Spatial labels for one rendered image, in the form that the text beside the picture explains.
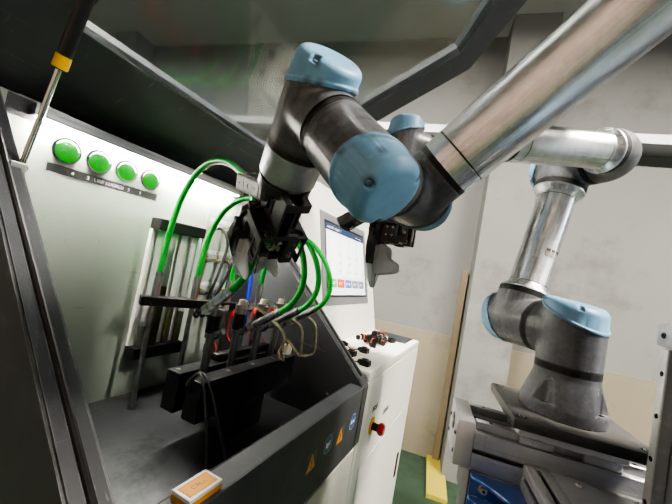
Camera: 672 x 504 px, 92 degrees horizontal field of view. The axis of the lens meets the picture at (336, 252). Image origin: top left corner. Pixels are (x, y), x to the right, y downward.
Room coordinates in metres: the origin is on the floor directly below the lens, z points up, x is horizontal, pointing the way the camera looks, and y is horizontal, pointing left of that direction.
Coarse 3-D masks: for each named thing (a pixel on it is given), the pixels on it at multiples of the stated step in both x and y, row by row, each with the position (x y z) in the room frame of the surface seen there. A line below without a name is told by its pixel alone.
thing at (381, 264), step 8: (376, 248) 0.66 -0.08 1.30; (384, 248) 0.65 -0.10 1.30; (376, 256) 0.67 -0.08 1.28; (384, 256) 0.65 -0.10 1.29; (368, 264) 0.66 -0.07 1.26; (376, 264) 0.66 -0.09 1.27; (384, 264) 0.65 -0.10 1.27; (392, 264) 0.65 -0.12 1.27; (368, 272) 0.66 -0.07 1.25; (376, 272) 0.66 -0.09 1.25; (384, 272) 0.65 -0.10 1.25; (368, 280) 0.67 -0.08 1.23
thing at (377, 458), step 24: (312, 192) 1.13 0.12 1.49; (312, 216) 1.12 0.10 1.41; (336, 216) 1.31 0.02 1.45; (312, 240) 1.11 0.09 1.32; (312, 264) 1.10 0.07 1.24; (312, 288) 1.08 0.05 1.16; (336, 312) 1.24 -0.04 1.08; (360, 312) 1.47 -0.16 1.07; (408, 360) 1.37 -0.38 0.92; (384, 384) 1.06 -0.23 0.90; (408, 384) 1.45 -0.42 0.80; (384, 408) 1.12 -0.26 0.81; (360, 432) 0.91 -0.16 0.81; (384, 432) 1.17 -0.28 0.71; (360, 456) 0.94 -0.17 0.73; (384, 456) 1.22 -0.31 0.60; (360, 480) 0.98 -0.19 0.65; (384, 480) 1.29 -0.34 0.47
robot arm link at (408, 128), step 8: (392, 120) 0.66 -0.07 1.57; (400, 120) 0.65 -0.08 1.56; (408, 120) 0.64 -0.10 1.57; (416, 120) 0.64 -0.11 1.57; (392, 128) 0.66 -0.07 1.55; (400, 128) 0.64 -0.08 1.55; (408, 128) 0.64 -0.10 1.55; (416, 128) 0.64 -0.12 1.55; (424, 128) 0.66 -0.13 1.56; (400, 136) 0.64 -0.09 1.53; (408, 136) 0.64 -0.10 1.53; (416, 136) 0.64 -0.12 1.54; (424, 136) 0.65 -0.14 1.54; (408, 144) 0.64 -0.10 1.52; (416, 144) 0.65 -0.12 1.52; (424, 144) 0.65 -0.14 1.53; (416, 152) 0.65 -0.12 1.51
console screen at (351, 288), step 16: (320, 224) 1.17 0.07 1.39; (336, 224) 1.29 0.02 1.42; (320, 240) 1.16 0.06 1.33; (336, 240) 1.28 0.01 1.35; (352, 240) 1.44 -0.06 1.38; (336, 256) 1.27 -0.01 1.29; (352, 256) 1.42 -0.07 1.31; (336, 272) 1.26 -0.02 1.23; (352, 272) 1.41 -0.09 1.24; (336, 288) 1.24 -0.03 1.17; (352, 288) 1.39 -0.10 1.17; (336, 304) 1.24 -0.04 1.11
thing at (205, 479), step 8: (192, 480) 0.41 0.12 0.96; (200, 480) 0.41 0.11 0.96; (208, 480) 0.41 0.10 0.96; (216, 480) 0.41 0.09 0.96; (184, 488) 0.39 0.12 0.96; (192, 488) 0.39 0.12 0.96; (200, 488) 0.40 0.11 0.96; (216, 488) 0.41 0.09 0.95; (192, 496) 0.38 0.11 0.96; (208, 496) 0.40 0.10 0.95
